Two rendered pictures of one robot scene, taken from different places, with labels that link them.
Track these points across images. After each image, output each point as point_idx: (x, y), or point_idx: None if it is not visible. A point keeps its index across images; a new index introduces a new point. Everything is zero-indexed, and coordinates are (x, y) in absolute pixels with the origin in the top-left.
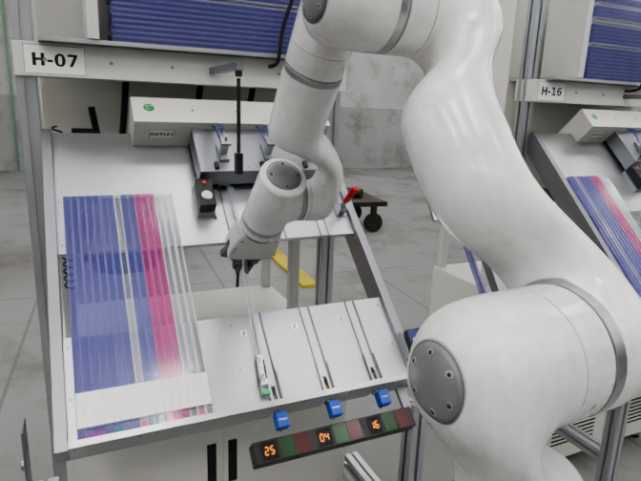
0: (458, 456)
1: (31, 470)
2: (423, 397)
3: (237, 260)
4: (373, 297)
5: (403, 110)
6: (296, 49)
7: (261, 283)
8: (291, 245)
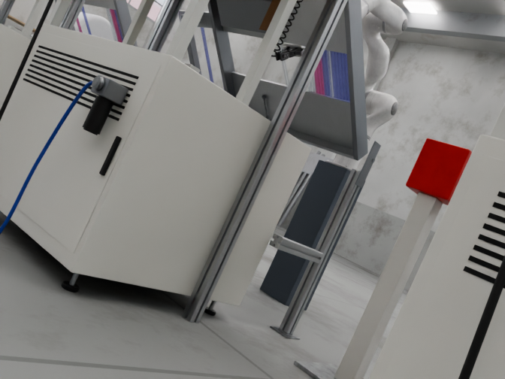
0: (382, 121)
1: (363, 165)
2: (393, 111)
3: (294, 56)
4: (228, 71)
5: (385, 50)
6: (372, 7)
7: (56, 25)
8: (149, 10)
